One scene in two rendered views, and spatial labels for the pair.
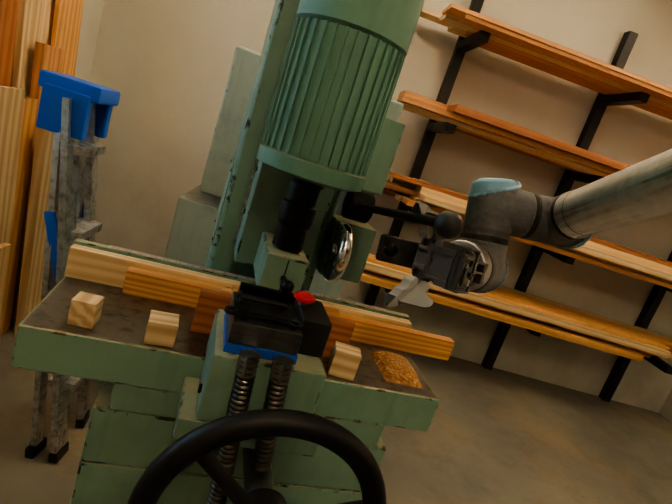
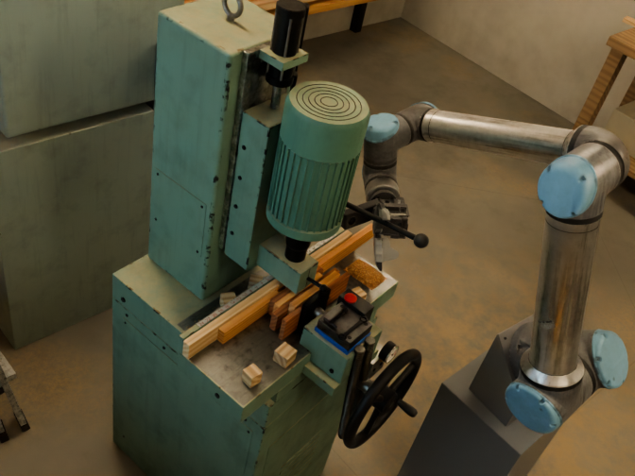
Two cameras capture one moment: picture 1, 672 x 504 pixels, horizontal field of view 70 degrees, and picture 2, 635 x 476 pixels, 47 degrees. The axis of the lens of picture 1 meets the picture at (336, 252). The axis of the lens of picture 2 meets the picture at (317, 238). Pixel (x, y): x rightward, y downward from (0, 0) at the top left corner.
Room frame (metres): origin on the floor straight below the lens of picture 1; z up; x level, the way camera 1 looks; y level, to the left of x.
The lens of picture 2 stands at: (-0.21, 0.92, 2.22)
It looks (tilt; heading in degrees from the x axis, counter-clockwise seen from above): 41 degrees down; 318
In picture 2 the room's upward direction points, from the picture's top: 14 degrees clockwise
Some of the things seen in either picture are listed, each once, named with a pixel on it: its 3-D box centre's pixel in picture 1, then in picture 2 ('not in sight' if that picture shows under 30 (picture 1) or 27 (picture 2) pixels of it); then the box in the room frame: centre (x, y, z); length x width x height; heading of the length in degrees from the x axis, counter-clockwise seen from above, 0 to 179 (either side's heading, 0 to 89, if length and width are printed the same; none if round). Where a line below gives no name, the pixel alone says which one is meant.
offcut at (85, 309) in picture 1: (86, 309); (251, 375); (0.58, 0.29, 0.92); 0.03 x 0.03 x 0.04; 12
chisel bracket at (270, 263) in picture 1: (279, 268); (286, 264); (0.79, 0.08, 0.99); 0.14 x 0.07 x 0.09; 17
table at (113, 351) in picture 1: (248, 364); (310, 331); (0.66, 0.07, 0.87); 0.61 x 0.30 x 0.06; 107
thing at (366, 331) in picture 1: (303, 317); (304, 278); (0.79, 0.02, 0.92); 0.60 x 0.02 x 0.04; 107
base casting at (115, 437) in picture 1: (241, 357); (245, 306); (0.89, 0.12, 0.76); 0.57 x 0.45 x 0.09; 17
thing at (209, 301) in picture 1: (275, 325); (315, 304); (0.69, 0.05, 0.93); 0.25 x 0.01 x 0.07; 107
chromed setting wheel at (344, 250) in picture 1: (336, 252); not in sight; (0.93, 0.00, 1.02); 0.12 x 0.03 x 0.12; 17
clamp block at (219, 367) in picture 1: (259, 368); (339, 340); (0.58, 0.05, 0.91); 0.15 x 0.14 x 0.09; 107
